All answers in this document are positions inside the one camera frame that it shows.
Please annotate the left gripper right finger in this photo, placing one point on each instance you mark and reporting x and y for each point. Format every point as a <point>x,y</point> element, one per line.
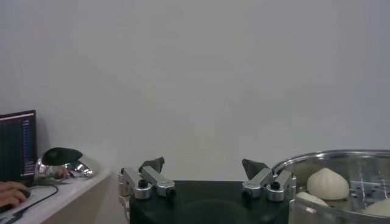
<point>262,179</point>

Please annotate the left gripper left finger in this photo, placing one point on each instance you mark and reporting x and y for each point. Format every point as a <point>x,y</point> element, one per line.
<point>158,181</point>

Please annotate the white steamed baozi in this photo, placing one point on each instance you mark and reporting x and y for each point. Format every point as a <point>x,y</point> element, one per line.
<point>310,198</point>
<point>379,208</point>
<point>327,184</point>

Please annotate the perforated steel steamer basket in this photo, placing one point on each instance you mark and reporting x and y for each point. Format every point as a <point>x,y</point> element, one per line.
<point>365,170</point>

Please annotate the person's hand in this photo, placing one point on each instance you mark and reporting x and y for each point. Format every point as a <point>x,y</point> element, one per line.
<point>10,193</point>

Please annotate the white side table with device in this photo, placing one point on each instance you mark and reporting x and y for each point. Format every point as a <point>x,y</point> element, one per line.
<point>76,198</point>

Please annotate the chrome domed device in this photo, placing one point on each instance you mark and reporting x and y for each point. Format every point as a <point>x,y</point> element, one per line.
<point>61,156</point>

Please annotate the dark computer monitor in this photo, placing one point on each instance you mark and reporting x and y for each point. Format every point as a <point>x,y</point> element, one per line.
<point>18,146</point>

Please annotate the black computer mouse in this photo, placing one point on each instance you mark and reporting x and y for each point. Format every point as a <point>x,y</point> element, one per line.
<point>6,209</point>

